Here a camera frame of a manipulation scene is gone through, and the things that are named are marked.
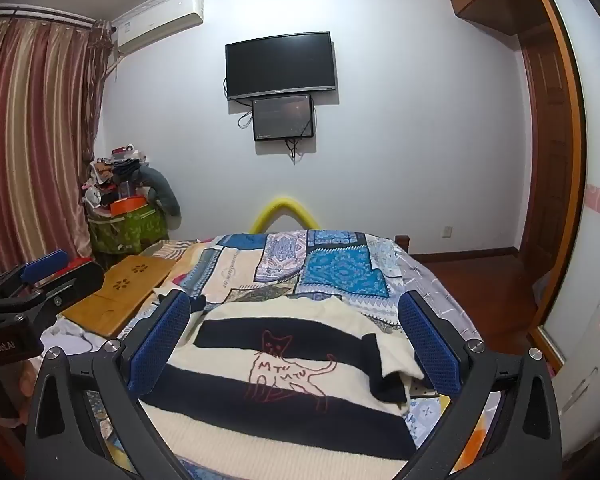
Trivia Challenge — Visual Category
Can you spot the wooden lap desk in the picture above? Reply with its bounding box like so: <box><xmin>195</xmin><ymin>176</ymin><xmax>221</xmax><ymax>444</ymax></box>
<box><xmin>60</xmin><ymin>255</ymin><xmax>178</xmax><ymax>338</ymax></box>

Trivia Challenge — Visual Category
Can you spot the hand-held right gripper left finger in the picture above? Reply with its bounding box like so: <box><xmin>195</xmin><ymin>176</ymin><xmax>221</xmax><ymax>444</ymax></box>
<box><xmin>25</xmin><ymin>290</ymin><xmax>195</xmax><ymax>480</ymax></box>

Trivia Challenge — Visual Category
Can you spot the white curtain rail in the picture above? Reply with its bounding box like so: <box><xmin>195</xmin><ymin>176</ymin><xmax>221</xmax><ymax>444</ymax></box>
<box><xmin>0</xmin><ymin>4</ymin><xmax>97</xmax><ymax>27</ymax></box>

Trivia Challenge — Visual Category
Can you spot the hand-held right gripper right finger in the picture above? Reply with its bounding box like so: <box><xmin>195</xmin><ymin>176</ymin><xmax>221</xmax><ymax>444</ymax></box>
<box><xmin>397</xmin><ymin>290</ymin><xmax>566</xmax><ymax>480</ymax></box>

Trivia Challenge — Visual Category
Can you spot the blue patchwork bedsheet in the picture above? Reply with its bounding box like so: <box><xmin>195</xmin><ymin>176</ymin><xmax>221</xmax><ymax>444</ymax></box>
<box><xmin>80</xmin><ymin>230</ymin><xmax>486</xmax><ymax>480</ymax></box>

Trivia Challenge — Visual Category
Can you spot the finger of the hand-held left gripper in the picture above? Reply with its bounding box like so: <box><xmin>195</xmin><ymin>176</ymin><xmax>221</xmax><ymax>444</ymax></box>
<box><xmin>0</xmin><ymin>259</ymin><xmax>106</xmax><ymax>322</ymax></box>
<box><xmin>0</xmin><ymin>249</ymin><xmax>71</xmax><ymax>306</ymax></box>

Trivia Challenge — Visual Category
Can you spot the red striped curtain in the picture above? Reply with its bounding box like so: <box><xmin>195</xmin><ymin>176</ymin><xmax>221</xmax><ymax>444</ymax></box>
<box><xmin>0</xmin><ymin>10</ymin><xmax>116</xmax><ymax>286</ymax></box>

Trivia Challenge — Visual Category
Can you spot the black and cream striped sweater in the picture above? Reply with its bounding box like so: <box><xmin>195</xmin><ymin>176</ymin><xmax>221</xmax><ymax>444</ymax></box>
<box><xmin>137</xmin><ymin>295</ymin><xmax>426</xmax><ymax>478</ymax></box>

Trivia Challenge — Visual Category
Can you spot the orange box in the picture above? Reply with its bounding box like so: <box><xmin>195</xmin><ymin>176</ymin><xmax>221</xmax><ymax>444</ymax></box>
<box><xmin>110</xmin><ymin>195</ymin><xmax>148</xmax><ymax>215</ymax></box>

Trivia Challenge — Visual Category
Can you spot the white plastic appliance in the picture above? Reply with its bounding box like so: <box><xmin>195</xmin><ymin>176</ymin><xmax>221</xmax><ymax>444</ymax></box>
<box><xmin>552</xmin><ymin>285</ymin><xmax>600</xmax><ymax>443</ymax></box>

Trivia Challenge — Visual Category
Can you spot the brown wooden door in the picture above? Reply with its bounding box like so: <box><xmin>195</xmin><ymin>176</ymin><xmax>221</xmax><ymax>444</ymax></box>
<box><xmin>519</xmin><ymin>30</ymin><xmax>573</xmax><ymax>281</ymax></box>

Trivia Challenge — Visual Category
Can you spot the large black television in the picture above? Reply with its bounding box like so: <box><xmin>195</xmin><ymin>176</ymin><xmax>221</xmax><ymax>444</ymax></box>
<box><xmin>225</xmin><ymin>31</ymin><xmax>337</xmax><ymax>101</ymax></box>

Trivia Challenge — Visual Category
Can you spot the yellow foam tube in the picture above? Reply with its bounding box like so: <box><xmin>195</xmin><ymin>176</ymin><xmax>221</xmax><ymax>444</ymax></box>
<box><xmin>250</xmin><ymin>195</ymin><xmax>323</xmax><ymax>235</ymax></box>

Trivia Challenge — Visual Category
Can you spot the pile of household clutter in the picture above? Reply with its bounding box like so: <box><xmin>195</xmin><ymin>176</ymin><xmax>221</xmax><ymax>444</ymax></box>
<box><xmin>80</xmin><ymin>144</ymin><xmax>153</xmax><ymax>211</ymax></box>

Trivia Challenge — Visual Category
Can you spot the white air conditioner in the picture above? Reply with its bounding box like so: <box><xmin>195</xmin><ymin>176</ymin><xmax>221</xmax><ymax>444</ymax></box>
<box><xmin>111</xmin><ymin>0</ymin><xmax>205</xmax><ymax>56</ymax></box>

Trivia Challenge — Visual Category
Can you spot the small black monitor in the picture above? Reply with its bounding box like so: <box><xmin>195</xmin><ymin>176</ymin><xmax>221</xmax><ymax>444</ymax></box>
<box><xmin>252</xmin><ymin>94</ymin><xmax>315</xmax><ymax>142</ymax></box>

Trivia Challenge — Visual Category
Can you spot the green patterned cloth cover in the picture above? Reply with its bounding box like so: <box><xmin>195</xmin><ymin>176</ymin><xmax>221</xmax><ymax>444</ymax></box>
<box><xmin>87</xmin><ymin>204</ymin><xmax>170</xmax><ymax>256</ymax></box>

